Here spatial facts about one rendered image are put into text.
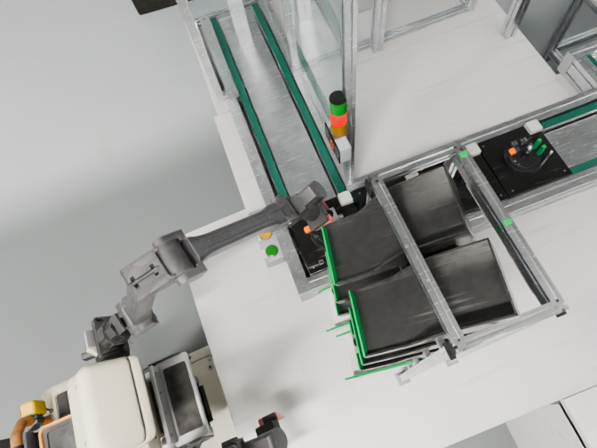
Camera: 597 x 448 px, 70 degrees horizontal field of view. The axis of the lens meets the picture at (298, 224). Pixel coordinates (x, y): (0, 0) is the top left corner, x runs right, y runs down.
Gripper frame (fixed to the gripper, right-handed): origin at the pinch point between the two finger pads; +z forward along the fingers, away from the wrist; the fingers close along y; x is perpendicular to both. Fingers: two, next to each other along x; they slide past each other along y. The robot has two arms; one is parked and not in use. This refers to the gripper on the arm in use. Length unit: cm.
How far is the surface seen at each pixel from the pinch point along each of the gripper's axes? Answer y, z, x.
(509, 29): 57, 78, -78
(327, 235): -22.0, -38.1, -17.1
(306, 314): -21.2, 9.2, 29.5
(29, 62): 267, 4, 183
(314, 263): -8.5, 5.3, 15.9
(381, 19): 76, 38, -42
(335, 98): 18.3, -19.1, -27.2
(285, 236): 5.1, 2.9, 20.8
